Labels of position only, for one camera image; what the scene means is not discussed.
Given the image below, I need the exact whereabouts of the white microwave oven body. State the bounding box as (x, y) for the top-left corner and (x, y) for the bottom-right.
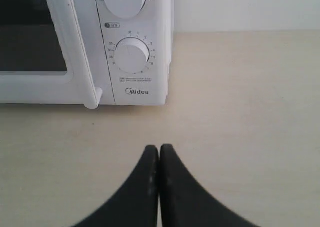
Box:
(0, 0), (175, 107)

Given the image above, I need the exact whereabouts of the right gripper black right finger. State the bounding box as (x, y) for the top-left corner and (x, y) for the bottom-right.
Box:
(159, 144), (250, 227)

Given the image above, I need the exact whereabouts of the white microwave door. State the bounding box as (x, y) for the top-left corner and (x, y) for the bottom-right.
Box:
(0, 0), (103, 109)

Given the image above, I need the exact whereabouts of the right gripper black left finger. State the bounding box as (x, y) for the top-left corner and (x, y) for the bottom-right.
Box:
(76, 145), (159, 227)

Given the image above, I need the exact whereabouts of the upper white power knob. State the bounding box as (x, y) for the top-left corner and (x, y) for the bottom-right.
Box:
(104, 0), (146, 19)

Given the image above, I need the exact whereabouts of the lower white timer knob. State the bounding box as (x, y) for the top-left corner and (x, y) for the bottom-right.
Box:
(114, 37), (150, 74)

